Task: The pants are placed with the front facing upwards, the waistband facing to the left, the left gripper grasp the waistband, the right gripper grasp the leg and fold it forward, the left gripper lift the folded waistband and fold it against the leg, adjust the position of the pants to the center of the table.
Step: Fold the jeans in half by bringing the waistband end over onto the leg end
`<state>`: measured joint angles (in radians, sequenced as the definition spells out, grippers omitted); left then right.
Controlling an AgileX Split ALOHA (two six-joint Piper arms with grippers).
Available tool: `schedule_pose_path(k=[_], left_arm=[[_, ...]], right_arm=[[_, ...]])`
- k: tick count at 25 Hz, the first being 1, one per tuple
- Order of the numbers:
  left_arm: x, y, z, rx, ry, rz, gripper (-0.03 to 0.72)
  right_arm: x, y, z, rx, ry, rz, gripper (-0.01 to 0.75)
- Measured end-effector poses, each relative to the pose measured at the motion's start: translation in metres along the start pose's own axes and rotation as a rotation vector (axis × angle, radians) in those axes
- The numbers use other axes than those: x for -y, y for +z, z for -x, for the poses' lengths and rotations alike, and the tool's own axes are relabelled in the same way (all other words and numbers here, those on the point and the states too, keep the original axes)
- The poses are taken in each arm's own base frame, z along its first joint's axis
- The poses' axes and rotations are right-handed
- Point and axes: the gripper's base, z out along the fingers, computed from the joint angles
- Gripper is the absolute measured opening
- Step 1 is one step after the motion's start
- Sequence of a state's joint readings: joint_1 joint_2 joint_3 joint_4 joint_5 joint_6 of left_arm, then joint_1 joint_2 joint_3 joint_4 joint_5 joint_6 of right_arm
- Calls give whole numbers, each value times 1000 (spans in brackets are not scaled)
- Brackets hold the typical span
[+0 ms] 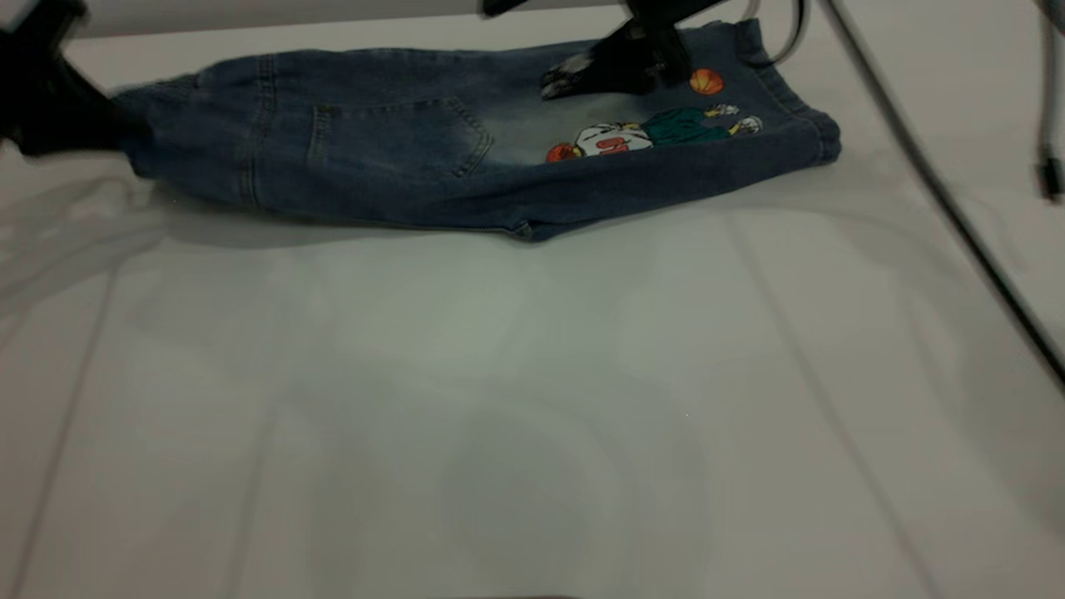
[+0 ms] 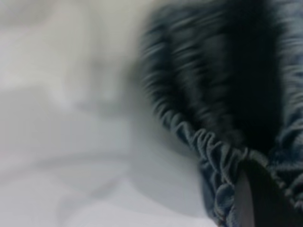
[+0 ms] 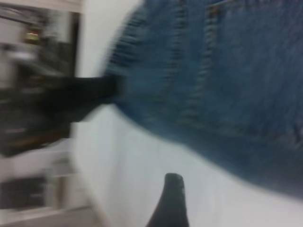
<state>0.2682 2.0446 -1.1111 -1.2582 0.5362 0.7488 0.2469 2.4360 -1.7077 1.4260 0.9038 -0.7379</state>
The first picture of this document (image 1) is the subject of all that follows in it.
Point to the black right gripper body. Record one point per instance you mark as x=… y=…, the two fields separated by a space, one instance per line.
x=666 y=12

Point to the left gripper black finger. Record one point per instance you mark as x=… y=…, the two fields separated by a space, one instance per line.
x=112 y=129

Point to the blue denim kids jeans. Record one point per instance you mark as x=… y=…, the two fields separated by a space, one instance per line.
x=374 y=166

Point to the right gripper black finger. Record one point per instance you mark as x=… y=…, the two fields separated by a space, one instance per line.
x=616 y=71

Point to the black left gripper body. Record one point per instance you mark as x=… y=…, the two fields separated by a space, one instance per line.
x=42 y=91

